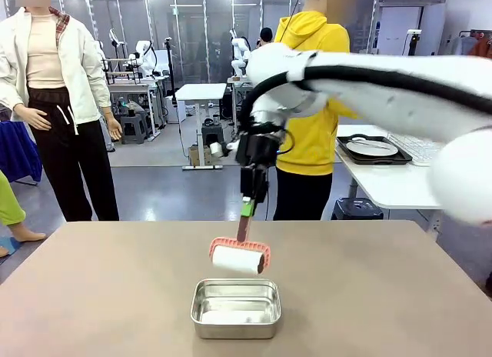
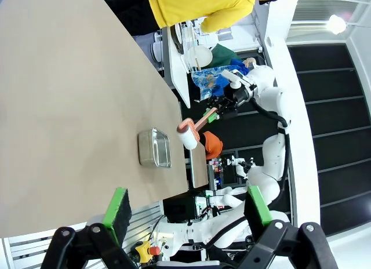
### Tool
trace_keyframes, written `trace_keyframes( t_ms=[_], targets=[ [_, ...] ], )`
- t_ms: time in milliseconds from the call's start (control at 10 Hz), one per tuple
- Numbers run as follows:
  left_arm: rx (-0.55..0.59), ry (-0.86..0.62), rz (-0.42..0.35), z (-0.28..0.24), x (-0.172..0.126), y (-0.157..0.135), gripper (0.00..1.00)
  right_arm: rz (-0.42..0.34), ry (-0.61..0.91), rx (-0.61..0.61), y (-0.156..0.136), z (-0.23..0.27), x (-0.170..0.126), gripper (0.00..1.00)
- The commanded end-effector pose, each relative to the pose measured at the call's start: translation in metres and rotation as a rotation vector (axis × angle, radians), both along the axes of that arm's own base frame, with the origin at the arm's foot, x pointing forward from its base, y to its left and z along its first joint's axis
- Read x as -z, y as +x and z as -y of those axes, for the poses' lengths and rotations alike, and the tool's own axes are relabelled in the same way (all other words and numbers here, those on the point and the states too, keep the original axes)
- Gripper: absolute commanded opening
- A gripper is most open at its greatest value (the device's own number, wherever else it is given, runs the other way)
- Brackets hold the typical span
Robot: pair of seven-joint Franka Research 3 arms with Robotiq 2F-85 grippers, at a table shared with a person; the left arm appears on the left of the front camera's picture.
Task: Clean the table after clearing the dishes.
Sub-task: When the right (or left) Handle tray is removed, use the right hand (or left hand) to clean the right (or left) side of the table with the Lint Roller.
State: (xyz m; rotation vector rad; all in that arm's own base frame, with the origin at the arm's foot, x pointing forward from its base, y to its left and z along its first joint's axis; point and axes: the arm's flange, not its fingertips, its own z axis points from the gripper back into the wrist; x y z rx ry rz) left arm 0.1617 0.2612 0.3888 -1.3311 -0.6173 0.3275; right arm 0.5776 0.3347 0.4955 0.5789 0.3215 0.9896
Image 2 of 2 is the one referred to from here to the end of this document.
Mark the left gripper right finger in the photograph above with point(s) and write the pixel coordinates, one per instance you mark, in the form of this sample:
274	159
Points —
290	245

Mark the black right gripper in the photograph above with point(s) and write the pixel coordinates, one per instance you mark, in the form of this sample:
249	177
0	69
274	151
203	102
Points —
239	95

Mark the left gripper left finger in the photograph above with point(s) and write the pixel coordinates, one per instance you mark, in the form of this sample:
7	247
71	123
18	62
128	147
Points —
87	245

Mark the pink lint roller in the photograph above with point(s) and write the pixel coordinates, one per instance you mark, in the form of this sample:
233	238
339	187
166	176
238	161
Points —
188	138

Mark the white plate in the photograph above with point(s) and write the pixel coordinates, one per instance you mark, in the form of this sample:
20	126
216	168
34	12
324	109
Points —
203	56

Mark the yellow-sleeved right forearm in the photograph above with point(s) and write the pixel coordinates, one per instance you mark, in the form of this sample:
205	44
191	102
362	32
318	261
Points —
213	24

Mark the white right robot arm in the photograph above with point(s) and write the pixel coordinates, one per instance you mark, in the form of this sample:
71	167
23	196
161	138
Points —
274	153

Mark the blue floral shirt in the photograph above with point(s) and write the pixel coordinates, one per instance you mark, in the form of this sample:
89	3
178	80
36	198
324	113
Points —
205	83

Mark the orange jacket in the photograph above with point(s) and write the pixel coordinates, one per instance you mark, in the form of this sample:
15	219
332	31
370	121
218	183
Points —
214	145

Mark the green garment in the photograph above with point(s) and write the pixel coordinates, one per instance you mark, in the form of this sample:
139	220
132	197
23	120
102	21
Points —
224	54

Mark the white side table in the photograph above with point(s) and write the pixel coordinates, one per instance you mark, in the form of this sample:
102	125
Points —
178	77

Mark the yellow emergency stop button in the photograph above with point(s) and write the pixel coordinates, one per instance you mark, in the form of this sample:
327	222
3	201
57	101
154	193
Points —
142	250

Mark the small white background robot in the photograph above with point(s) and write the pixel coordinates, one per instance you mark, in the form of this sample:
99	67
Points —
234	161

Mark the black serving tray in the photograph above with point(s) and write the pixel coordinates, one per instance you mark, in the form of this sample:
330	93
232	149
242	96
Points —
177	47

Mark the rectangular steel tray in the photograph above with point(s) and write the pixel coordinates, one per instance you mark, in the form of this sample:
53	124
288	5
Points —
153	148

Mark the person in yellow hoodie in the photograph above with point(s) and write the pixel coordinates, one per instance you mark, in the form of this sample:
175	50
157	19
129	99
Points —
197	5

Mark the dark window panels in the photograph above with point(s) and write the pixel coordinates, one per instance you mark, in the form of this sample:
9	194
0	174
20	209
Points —
339	135

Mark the round ceiling lamp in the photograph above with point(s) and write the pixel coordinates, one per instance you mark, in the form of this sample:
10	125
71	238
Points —
337	24

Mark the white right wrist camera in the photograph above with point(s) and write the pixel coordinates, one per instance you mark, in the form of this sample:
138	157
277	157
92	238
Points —
232	76

